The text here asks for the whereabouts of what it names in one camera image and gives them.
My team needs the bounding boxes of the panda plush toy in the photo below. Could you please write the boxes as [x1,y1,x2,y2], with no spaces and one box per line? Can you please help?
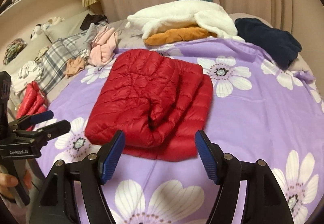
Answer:
[30,17,65,41]

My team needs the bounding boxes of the pink garment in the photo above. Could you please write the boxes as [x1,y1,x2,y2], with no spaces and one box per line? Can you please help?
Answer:
[88,25,118,67]

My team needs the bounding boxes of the white fleece garment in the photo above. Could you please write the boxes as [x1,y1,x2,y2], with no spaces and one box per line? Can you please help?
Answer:
[126,0,244,41]

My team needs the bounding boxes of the person's left hand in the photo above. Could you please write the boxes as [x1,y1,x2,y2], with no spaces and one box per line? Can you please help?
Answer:
[0,170,32,199]

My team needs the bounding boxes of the navy blue garment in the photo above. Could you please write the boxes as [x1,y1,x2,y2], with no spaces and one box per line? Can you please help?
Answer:
[234,18,302,70]

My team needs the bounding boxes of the black cloth on pillow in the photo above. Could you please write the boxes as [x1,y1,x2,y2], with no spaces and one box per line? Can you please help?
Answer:
[80,13,108,30]

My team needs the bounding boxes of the small tan cloth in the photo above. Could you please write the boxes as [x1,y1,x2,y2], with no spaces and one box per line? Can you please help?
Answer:
[64,57,86,79]

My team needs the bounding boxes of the white folded clothes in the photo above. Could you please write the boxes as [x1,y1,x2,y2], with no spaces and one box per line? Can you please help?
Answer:
[12,61,43,95]

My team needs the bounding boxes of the plaid grey pillow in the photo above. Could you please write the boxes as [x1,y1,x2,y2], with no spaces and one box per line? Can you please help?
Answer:
[38,31,94,94]

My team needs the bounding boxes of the green patterned cloth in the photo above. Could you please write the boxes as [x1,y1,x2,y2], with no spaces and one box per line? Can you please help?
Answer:
[3,38,27,65]

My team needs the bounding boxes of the beige pillow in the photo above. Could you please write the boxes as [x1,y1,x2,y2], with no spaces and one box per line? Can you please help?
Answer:
[1,10,94,75]

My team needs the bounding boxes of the red down jacket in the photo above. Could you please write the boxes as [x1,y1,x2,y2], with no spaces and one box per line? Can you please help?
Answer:
[85,49,213,162]
[16,81,48,119]

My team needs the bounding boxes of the purple floral duvet cover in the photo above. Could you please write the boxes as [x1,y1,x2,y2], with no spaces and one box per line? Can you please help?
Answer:
[37,39,323,223]

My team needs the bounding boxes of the orange folded garment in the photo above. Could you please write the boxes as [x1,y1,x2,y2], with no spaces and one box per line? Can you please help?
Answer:
[144,25,218,46]

